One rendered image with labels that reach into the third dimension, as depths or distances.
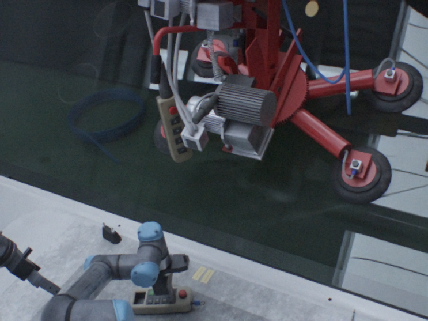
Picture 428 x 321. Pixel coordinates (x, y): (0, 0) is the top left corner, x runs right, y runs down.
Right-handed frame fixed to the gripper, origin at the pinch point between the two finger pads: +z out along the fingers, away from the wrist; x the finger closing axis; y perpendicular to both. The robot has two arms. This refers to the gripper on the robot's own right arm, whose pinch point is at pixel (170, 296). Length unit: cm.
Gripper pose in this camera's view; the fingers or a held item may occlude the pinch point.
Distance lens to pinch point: 219.0
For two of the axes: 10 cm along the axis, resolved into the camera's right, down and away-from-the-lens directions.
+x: -0.6, 6.2, -7.8
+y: -9.9, 0.9, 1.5
